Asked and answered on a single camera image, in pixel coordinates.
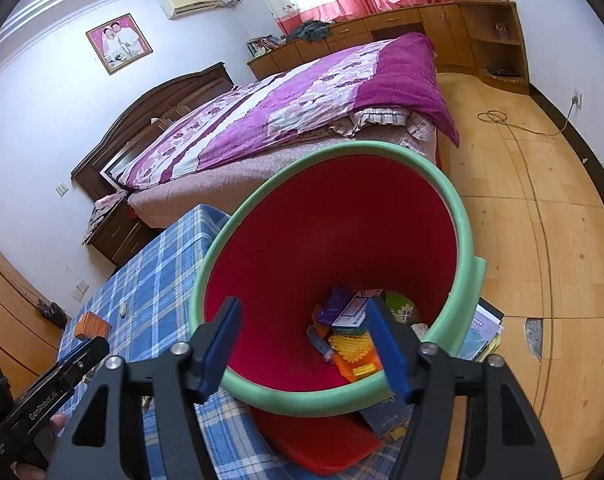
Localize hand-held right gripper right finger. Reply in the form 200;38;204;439
366;296;563;480

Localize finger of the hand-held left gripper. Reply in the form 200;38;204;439
56;336;111;391

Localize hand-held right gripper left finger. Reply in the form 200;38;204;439
44;296;243;480

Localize orange cardboard box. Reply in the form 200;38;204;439
74;311;112;343

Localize orange mesh packet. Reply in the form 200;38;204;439
334;355;383;383

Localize yellow foam net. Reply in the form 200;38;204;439
327;332;378;366

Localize green snack wrapper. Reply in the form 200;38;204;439
384;291;422;326

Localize small teal white box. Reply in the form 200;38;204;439
331;287;385;336

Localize purple wrapper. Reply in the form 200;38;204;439
316;286;355;326

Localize red bin with green rim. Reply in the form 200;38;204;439
189;140;488;418

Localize person's left hand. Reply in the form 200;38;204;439
14;412;69;480

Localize black object on wardrobe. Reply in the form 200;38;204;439
36;300;69;328

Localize dark blue book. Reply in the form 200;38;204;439
357;392;415;436

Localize pale blue wrapper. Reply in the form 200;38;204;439
306;325;335;365

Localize blue plaid blanket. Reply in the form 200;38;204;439
57;204;413;480

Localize stack of books and papers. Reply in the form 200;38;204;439
454;297;505;363

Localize wooden wardrobe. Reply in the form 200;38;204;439
0;227;73;411

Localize red bucket lid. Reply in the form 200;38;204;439
249;405;385;477

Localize dark wooden nightstand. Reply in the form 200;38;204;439
89;195;158;267

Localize pink patterned cloth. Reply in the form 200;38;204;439
81;191;130;246

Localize bed with mauve cover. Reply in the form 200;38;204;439
127;110;443;233

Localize dark wooden headboard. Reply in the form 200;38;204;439
71;61;235;201

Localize purple floral quilt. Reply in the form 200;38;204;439
102;32;460;191

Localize row of books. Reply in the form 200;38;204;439
247;35;285;58

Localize dark grey clothes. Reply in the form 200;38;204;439
284;19;333;43

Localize long wooden cabinet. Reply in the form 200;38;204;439
247;0;530;95

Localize cable on floor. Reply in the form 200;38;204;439
478;102;580;137

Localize framed wall photo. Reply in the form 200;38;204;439
85;12;154;76

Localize wall air conditioner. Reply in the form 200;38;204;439
161;0;223;21

